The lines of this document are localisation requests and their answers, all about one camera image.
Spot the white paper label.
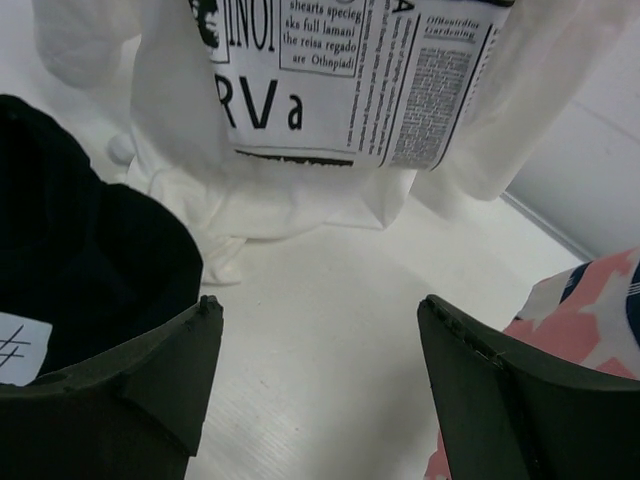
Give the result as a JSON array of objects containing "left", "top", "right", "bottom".
[{"left": 0, "top": 312, "right": 53, "bottom": 387}]

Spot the pink patterned t shirt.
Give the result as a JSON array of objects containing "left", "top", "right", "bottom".
[{"left": 425, "top": 249, "right": 639, "bottom": 479}]

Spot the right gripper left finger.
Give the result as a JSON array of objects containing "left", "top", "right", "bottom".
[{"left": 1, "top": 295, "right": 224, "bottom": 479}]

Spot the white t shirt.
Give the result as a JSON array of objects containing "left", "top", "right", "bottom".
[{"left": 34, "top": 0, "right": 636, "bottom": 287}]

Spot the black t shirt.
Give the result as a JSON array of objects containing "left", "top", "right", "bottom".
[{"left": 1, "top": 95, "right": 203, "bottom": 374}]

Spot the newspaper print t shirt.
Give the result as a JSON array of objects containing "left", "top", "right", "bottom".
[{"left": 191, "top": 0, "right": 512, "bottom": 170}]

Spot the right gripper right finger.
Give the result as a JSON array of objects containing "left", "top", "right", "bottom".
[{"left": 417, "top": 295, "right": 639, "bottom": 479}]

